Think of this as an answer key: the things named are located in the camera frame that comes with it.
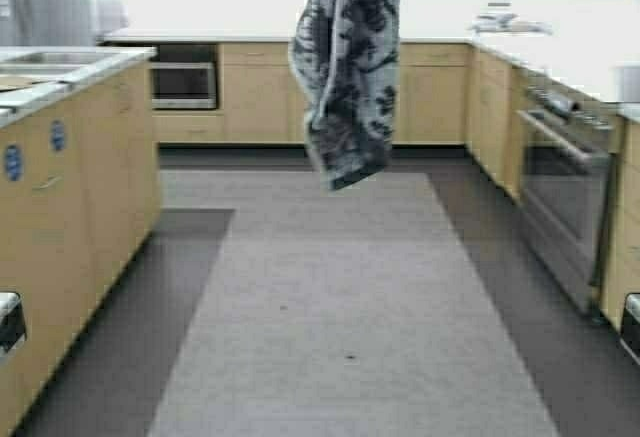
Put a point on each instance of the blue round recycle sticker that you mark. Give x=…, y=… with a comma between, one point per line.
x=57, y=136

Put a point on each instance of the stainless range oven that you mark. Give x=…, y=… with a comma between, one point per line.
x=570, y=147

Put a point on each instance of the black white patterned cloth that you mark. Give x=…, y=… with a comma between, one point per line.
x=345, y=57

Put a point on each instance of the robot base left corner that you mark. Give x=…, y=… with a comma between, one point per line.
x=13, y=323

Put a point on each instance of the stainless island sink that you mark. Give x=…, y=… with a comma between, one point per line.
x=40, y=64

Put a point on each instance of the grey floor rug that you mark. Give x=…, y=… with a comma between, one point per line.
x=349, y=313

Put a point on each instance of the stainless refrigerator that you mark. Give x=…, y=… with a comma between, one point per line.
x=46, y=23

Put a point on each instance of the left flat cardboard sheet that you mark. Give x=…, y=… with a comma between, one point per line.
x=9, y=83

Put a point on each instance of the robot base right corner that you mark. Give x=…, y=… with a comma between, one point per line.
x=630, y=326

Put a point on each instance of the folded patterned towel on counter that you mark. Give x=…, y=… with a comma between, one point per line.
x=507, y=23

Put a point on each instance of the built-in microwave oven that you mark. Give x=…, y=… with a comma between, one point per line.
x=184, y=77

